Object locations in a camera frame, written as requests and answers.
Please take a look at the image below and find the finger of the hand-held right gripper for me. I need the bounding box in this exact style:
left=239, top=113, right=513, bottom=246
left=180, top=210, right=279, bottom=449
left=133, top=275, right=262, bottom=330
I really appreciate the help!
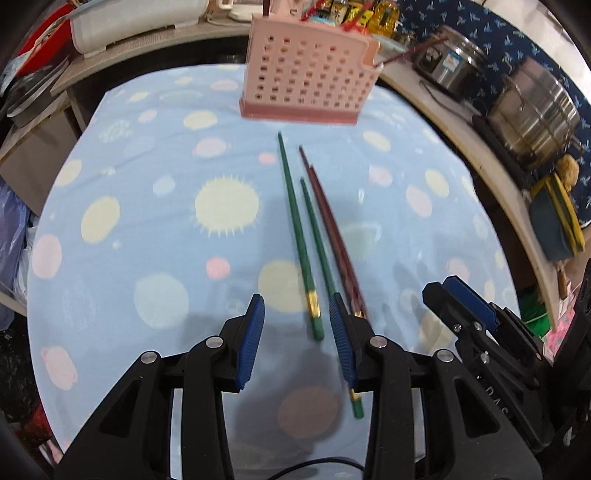
left=442, top=275, right=553, bottom=370
left=422, top=282, right=491, bottom=370

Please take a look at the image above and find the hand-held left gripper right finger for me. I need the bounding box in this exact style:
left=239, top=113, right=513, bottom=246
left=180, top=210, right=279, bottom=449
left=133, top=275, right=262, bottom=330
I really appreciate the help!
left=329, top=292, right=544, bottom=480

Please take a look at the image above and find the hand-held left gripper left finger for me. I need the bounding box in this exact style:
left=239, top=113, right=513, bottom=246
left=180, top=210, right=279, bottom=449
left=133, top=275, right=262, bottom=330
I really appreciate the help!
left=54, top=293, right=267, bottom=480

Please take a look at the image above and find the green chopstick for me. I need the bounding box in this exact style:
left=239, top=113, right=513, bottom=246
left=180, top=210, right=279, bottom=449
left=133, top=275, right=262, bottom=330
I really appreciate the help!
left=276, top=131, right=325, bottom=342
left=300, top=177, right=366, bottom=419

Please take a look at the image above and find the pink perforated utensil holder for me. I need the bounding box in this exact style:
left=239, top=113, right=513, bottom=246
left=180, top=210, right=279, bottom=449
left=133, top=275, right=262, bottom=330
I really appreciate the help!
left=239, top=13, right=384, bottom=125

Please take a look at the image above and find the dark blue yellow container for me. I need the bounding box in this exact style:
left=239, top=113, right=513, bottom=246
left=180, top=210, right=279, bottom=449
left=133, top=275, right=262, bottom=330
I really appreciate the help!
left=528, top=174, right=585, bottom=262

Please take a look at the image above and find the blue printed tablecloth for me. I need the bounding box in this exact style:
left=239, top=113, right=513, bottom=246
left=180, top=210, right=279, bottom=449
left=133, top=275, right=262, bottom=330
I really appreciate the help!
left=27, top=64, right=523, bottom=480

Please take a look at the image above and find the black induction cooker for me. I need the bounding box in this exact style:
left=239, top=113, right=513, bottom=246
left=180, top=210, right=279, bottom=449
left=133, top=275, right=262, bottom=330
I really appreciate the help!
left=471, top=114, right=537, bottom=186

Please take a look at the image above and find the wooden counter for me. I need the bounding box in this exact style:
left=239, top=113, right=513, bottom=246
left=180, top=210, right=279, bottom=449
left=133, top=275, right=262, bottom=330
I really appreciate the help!
left=50, top=17, right=570, bottom=320

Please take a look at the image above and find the brown plush toy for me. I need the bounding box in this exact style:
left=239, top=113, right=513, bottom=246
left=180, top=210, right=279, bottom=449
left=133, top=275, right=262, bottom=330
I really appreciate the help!
left=556, top=154, right=581, bottom=186

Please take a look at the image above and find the steel steamer pot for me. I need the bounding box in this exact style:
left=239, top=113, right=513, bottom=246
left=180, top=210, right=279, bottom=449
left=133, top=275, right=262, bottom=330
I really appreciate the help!
left=486, top=57, right=583, bottom=170

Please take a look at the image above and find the white plastic bag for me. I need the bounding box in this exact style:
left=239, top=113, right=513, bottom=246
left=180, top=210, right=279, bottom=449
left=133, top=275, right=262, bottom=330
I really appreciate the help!
left=11, top=217, right=40, bottom=319

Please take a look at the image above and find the steel rice cooker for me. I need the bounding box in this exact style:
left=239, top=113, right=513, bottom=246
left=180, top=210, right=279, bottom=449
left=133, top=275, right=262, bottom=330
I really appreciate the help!
left=412, top=25, right=491, bottom=101

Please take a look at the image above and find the navy leaf print cloth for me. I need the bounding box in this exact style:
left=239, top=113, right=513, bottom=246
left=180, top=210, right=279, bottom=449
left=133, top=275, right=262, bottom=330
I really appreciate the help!
left=397, top=0, right=591, bottom=222

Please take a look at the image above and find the purple plastic bag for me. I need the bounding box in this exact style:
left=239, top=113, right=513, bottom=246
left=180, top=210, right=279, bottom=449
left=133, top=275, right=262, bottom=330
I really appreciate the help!
left=0, top=182, right=24, bottom=324

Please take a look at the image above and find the small wooden cabinet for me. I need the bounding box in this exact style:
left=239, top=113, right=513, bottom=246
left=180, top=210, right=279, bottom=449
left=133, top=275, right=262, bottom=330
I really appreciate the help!
left=0, top=91, right=89, bottom=214

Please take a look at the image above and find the black pan with lid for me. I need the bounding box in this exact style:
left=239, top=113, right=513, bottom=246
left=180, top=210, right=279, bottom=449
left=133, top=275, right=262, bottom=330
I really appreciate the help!
left=0, top=59, right=71, bottom=126

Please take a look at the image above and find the white glass kettle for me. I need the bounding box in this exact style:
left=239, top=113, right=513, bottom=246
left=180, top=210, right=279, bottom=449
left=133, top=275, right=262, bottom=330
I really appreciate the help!
left=217, top=0, right=253, bottom=22

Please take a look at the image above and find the grey white dish basin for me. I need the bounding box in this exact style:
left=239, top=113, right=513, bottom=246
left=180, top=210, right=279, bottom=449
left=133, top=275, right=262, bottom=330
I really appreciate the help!
left=68, top=0, right=209, bottom=59

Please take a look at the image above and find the red plastic basin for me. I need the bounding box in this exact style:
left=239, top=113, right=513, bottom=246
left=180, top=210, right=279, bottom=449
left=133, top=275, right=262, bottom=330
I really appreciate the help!
left=8, top=4, right=71, bottom=71

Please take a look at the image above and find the thin black cable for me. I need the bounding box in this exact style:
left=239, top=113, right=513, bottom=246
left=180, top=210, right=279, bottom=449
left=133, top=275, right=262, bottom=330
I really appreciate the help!
left=271, top=456, right=371, bottom=480

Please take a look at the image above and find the black power cable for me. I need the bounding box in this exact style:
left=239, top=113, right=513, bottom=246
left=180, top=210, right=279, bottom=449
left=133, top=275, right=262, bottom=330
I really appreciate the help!
left=417, top=80, right=477, bottom=117

